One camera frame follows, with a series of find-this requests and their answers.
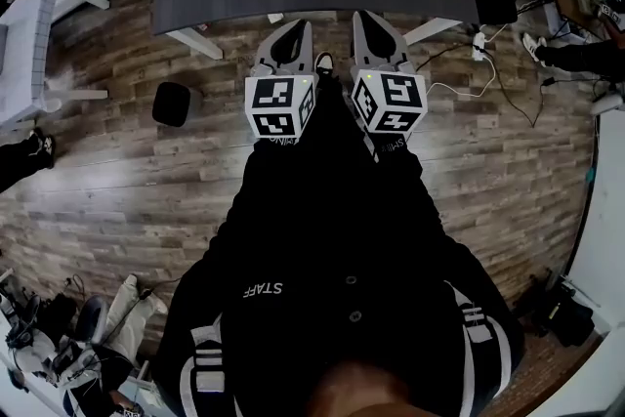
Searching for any beige cloth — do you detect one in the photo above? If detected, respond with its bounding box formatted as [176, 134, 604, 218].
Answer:
[103, 273, 170, 360]

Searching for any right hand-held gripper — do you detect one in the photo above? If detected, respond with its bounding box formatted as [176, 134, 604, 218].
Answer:
[350, 10, 429, 135]

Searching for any person's black jacket torso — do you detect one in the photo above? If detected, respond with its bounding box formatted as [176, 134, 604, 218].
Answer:
[149, 72, 527, 417]

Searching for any person's white black shoe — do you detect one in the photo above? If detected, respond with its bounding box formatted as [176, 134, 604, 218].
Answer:
[314, 51, 336, 77]

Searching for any black cable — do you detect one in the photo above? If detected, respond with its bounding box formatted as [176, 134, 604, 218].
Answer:
[414, 41, 558, 129]

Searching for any person's left forearm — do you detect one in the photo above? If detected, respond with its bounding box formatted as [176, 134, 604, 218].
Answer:
[214, 135, 307, 270]

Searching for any white cable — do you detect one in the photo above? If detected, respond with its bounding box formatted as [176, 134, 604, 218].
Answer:
[425, 21, 510, 100]

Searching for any black bag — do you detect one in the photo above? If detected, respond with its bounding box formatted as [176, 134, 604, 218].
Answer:
[529, 277, 598, 349]

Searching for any white table leg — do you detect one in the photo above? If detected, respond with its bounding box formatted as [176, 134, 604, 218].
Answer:
[402, 17, 464, 48]
[165, 26, 225, 62]

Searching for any person's right forearm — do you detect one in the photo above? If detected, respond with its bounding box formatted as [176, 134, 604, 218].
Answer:
[365, 131, 470, 270]

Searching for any white shelf unit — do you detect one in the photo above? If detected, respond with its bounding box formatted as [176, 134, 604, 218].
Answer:
[0, 0, 111, 136]

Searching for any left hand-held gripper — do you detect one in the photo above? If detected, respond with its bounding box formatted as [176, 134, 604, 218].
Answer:
[244, 19, 318, 143]

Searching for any black trash bin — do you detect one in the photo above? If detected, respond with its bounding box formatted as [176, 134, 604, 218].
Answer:
[151, 81, 192, 129]

